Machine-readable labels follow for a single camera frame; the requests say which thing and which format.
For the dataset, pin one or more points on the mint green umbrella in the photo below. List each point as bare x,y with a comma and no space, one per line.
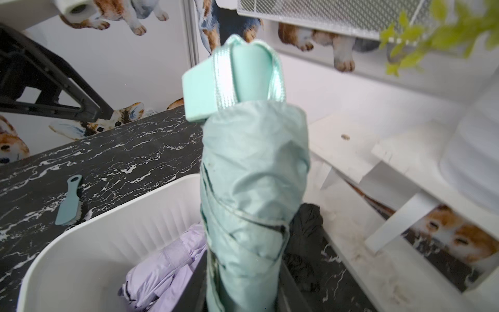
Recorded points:
254,168

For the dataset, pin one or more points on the white wire wall basket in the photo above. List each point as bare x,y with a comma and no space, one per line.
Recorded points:
360,18

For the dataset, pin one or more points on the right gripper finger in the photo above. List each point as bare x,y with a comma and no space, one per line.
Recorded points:
193,298

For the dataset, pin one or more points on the white pot flower plant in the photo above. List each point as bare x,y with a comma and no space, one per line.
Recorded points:
467,32

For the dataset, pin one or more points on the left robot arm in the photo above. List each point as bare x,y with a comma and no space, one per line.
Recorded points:
37,82

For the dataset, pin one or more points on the white wooden plant stand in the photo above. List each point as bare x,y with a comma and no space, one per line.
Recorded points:
370,190

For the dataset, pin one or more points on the black umbrella back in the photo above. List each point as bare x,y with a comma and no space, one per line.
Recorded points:
303,248

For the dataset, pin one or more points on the teal handled brush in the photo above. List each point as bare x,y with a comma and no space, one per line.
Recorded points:
69,211

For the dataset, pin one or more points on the white plastic storage box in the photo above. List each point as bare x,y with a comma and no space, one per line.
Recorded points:
83,269

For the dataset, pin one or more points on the lilac umbrella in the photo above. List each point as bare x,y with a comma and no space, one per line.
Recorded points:
157,283

